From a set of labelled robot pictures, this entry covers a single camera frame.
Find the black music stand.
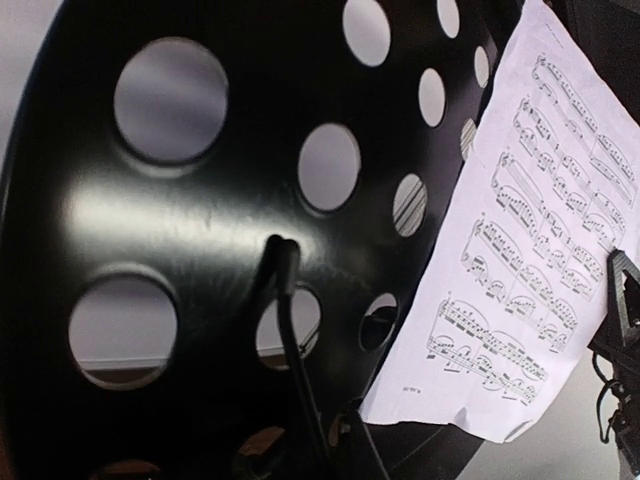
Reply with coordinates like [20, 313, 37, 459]
[0, 0, 640, 480]

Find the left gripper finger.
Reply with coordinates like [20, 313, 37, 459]
[589, 249, 639, 360]
[596, 379, 639, 479]

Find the lilac sheet music page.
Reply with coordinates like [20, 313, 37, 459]
[361, 1, 639, 443]

